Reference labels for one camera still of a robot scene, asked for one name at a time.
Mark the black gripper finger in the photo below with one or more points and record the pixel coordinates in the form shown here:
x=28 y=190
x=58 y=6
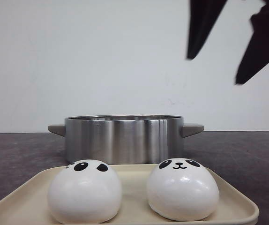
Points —
x=203 y=16
x=256 y=56

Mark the panda bun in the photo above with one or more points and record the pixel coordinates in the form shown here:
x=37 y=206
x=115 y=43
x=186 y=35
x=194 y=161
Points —
x=182 y=189
x=85 y=191

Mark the dark grey table mat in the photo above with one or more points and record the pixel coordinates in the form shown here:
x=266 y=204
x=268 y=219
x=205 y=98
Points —
x=240 y=158

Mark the stainless steel pot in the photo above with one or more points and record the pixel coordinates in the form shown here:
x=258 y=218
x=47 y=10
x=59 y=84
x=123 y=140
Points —
x=125 y=139

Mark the beige plastic tray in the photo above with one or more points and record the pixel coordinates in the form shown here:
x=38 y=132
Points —
x=27 y=205

